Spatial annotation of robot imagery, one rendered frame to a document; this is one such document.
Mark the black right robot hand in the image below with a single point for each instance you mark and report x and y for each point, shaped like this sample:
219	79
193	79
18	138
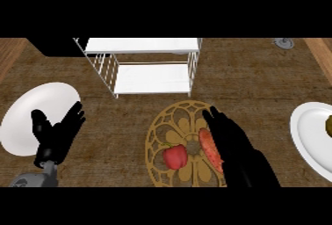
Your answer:
242	152

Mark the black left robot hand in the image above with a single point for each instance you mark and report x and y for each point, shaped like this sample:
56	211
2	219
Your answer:
58	137

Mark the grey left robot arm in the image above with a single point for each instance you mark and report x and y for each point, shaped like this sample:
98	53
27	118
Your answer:
37	177

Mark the red bell pepper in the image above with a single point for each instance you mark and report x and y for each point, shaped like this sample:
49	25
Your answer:
174	156

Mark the gold openwork round placemat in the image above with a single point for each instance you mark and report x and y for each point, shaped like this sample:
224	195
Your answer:
177	132

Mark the white oval plate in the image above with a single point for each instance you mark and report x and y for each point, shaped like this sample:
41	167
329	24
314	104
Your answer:
37	115

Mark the white round bowl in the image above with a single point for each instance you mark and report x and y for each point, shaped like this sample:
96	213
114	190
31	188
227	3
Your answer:
313	137

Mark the olive green fruit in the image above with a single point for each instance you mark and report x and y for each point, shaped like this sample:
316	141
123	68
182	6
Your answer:
329	124

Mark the black appliance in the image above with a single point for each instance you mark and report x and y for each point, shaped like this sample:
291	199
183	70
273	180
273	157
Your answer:
56	46

